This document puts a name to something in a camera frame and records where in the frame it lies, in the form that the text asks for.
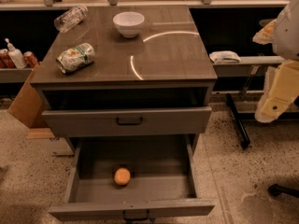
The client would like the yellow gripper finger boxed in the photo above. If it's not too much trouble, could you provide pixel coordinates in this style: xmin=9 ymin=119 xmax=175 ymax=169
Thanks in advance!
xmin=255 ymin=61 xmax=299 ymax=123
xmin=252 ymin=20 xmax=277 ymax=45

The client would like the orange fruit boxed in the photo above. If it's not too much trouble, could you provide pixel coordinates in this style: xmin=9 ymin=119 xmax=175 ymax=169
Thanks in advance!
xmin=114 ymin=167 xmax=131 ymax=186

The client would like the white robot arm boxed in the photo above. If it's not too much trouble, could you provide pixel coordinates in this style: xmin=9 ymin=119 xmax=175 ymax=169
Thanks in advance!
xmin=253 ymin=0 xmax=299 ymax=123

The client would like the grey drawer cabinet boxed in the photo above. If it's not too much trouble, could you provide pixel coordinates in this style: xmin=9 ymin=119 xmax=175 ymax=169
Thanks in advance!
xmin=30 ymin=5 xmax=219 ymax=138

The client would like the open grey middle drawer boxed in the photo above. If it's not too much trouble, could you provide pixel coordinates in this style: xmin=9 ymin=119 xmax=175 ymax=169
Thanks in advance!
xmin=49 ymin=135 xmax=215 ymax=221

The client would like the folded white cloth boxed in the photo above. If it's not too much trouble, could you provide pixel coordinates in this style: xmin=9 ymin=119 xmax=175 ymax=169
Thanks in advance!
xmin=209 ymin=50 xmax=241 ymax=63

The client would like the black chair base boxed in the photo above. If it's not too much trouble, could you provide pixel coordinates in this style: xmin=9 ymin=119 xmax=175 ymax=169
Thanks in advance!
xmin=268 ymin=184 xmax=299 ymax=198

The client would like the white ceramic bowl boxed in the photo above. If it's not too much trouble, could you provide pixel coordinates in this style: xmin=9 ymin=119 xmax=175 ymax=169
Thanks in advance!
xmin=113 ymin=11 xmax=145 ymax=38

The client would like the green drink can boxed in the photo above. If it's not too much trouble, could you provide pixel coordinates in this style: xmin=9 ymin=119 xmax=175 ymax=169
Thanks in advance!
xmin=56 ymin=43 xmax=95 ymax=74

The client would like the clear plastic bottle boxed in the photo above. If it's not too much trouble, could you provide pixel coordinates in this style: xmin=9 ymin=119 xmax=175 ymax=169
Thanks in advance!
xmin=54 ymin=6 xmax=88 ymax=33

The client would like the red soda can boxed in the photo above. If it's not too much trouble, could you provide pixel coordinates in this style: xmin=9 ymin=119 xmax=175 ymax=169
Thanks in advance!
xmin=0 ymin=49 xmax=15 ymax=68
xmin=23 ymin=51 xmax=39 ymax=67

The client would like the brown cardboard box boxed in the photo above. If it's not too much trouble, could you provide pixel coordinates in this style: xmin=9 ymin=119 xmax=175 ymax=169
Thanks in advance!
xmin=7 ymin=66 xmax=48 ymax=129

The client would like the white pump bottle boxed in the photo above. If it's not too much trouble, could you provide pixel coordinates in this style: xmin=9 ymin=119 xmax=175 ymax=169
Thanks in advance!
xmin=5 ymin=38 xmax=27 ymax=69

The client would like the red soda can left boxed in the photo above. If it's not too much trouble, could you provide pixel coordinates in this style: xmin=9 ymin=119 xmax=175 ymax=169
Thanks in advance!
xmin=0 ymin=49 xmax=15 ymax=68

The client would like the black table frame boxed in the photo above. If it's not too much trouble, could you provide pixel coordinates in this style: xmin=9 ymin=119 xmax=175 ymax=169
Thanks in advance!
xmin=225 ymin=63 xmax=299 ymax=150

